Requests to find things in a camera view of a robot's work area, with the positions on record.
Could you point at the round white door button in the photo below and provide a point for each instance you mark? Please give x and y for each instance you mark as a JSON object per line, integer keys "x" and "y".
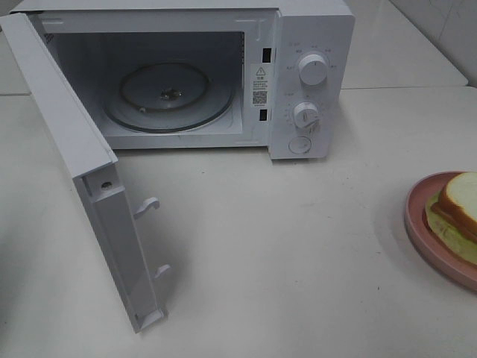
{"x": 300, "y": 145}

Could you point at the white microwave knob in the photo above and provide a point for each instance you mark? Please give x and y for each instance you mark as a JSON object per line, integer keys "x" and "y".
{"x": 313, "y": 69}
{"x": 305, "y": 114}

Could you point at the pink plate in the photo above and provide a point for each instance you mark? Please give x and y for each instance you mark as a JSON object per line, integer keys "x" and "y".
{"x": 427, "y": 244}

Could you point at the sandwich on plate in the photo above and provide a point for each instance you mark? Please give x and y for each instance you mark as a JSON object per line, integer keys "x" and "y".
{"x": 451, "y": 216}

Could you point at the white microwave oven body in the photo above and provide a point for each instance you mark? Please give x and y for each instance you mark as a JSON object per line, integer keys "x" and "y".
{"x": 258, "y": 44}

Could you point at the glass microwave turntable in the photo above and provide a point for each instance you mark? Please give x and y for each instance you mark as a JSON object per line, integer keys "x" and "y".
{"x": 168, "y": 97}

